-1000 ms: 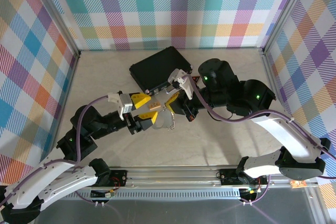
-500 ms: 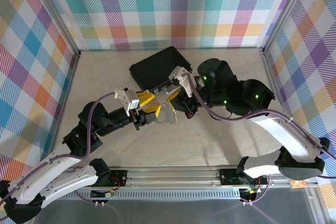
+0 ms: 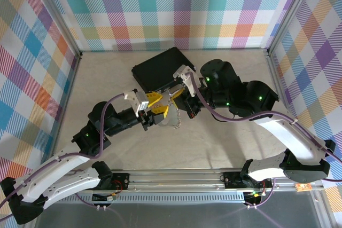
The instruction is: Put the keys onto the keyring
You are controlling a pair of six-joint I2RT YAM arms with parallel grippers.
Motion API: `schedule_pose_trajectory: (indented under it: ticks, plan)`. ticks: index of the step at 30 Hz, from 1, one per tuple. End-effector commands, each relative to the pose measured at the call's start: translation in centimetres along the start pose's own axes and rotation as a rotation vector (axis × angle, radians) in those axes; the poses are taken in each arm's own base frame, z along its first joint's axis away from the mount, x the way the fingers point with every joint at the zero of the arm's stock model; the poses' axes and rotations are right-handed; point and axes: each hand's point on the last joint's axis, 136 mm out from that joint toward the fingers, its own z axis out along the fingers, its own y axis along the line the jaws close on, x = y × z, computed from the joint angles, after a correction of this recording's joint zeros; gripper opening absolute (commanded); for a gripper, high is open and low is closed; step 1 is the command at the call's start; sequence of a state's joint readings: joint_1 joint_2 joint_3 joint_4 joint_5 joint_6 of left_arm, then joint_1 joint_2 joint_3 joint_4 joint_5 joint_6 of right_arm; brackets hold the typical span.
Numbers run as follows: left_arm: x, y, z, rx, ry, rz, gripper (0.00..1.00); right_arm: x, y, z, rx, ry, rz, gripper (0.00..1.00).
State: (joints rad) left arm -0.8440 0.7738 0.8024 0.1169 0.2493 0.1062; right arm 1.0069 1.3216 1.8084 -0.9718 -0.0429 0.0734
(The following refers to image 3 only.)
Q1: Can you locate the black case with metal handle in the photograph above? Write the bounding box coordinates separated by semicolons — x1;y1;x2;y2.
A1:
131;46;197;96

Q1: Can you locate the perforated metal cable tray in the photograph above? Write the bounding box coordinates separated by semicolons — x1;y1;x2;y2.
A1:
63;192;246;205

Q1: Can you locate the aluminium table edge rail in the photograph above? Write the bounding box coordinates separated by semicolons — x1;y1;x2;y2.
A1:
263;50;302;132
49;54;82;156

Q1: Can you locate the small orange patterned tile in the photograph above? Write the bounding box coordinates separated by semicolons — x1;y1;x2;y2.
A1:
295;183;313;192

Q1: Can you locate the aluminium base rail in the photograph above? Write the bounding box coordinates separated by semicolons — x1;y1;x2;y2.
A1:
106;168;325;194

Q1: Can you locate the thin purple base cable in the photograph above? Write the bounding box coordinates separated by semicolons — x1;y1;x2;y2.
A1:
71;187;113;211
245;185;276;210

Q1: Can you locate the aluminium corner post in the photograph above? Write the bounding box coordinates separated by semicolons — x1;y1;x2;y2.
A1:
267;0;315;55
26;0;82;59

